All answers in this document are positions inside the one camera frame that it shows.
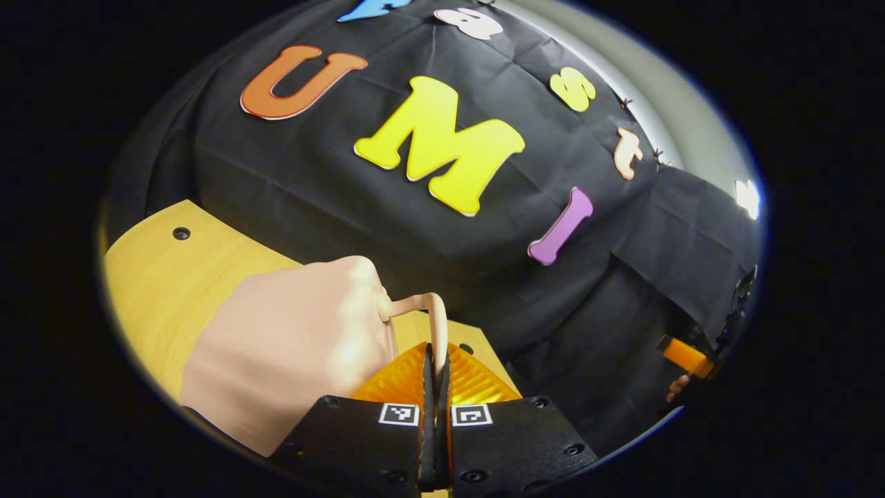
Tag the ceiling light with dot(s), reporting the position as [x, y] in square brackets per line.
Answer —
[748, 199]

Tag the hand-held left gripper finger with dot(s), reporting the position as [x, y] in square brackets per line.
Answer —
[429, 429]
[444, 429]

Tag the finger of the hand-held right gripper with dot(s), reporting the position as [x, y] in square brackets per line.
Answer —
[684, 356]

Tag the pink suitcase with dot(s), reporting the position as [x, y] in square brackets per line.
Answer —
[290, 346]

